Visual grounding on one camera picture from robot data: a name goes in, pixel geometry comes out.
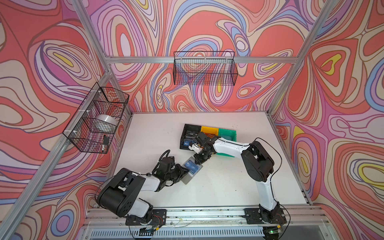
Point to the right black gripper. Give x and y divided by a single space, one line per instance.
199 161

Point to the left black wire basket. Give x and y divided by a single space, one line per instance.
80 131

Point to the black plastic bin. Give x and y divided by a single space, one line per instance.
189 135

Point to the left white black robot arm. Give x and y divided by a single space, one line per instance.
121 194

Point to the green plastic bin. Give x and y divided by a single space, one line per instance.
230 135

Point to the black wire basket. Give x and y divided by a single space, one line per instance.
80 131
205 68

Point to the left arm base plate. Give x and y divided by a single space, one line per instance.
154 218

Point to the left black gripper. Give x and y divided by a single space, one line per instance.
181 173

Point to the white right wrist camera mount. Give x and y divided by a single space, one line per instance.
196 148

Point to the blue VIP credit card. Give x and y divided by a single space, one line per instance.
193 168

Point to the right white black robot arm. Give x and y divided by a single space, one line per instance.
258 163

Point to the silver tape roll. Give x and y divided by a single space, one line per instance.
105 123

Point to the aluminium front rail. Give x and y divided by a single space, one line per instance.
233 216

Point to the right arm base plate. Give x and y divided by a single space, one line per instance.
257 216

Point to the back black wire basket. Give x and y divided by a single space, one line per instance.
205 68

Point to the yellow plastic bin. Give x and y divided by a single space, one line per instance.
209 131

